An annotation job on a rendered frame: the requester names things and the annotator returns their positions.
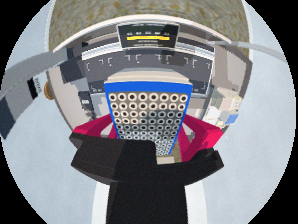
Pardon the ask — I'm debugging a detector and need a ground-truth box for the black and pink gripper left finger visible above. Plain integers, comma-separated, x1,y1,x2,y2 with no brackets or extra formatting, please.
73,114,117,139

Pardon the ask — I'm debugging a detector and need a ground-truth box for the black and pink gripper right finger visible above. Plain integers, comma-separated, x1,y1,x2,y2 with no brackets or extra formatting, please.
178,114,223,162

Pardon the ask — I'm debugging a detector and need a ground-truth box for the dark grey rectangular plate with label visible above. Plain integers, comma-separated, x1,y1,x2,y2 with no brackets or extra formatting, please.
78,91,94,111

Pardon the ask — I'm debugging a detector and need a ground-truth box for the white ready button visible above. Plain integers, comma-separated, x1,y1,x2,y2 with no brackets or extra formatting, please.
81,112,96,125

